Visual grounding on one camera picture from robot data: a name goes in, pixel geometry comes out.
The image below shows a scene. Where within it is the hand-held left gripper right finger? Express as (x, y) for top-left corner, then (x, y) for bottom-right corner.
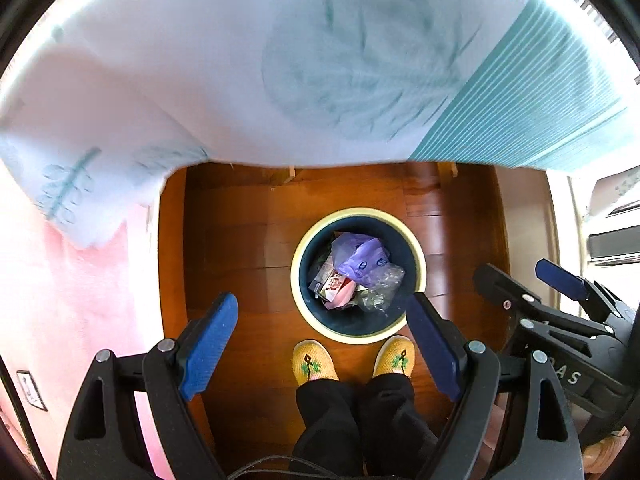
(406, 291), (586, 480)

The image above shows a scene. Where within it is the dark blue bin cream rim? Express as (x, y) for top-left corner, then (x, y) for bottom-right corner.
(290, 207), (427, 346)

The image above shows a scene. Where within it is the red snack box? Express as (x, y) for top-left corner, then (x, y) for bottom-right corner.
(322, 267), (358, 307)

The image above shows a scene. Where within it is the purple plastic bag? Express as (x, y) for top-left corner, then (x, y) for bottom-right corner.
(332, 232), (393, 291)

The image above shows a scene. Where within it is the person's right leg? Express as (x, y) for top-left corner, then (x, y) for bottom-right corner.
(357, 372), (442, 480)

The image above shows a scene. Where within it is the pink blanket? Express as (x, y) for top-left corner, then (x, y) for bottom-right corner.
(0, 160), (173, 480)

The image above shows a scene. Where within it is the person's left leg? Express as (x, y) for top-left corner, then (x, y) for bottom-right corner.
(295, 377), (363, 480)

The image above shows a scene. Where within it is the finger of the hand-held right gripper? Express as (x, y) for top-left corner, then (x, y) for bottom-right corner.
(472, 263), (618, 339)
(535, 258), (639, 322)

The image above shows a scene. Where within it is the blanket label tag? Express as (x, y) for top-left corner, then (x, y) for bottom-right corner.
(16, 370), (48, 412)

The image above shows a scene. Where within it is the clear plastic wrapper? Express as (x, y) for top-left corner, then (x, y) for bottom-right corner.
(357, 265), (406, 314)

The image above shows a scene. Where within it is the person's right hand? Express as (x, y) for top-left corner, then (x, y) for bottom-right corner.
(582, 432), (632, 477)

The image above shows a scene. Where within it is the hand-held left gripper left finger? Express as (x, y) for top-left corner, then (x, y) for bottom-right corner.
(57, 291), (240, 480)

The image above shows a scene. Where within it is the blue printed tablecloth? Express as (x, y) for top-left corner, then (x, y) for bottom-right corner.
(0, 0), (640, 251)

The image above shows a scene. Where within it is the person's leg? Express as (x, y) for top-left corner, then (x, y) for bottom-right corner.
(295, 377), (363, 480)
(357, 372), (442, 480)

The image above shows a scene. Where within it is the yellow knitted slipper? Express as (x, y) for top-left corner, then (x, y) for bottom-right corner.
(372, 336), (416, 379)
(292, 340), (341, 387)

